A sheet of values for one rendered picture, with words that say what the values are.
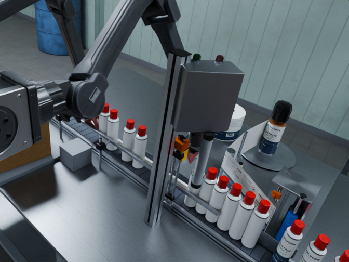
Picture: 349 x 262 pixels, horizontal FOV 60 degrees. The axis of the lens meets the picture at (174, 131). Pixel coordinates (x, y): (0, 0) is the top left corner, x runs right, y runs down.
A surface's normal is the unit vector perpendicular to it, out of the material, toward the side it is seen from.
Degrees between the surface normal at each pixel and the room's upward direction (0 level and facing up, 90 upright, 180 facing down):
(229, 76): 90
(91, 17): 90
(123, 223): 0
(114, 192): 0
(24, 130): 90
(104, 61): 65
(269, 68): 90
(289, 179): 0
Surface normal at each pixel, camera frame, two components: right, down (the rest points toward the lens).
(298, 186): 0.15, -0.83
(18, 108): 0.83, 0.40
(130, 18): 0.81, 0.06
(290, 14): -0.53, 0.38
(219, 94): 0.27, 0.55
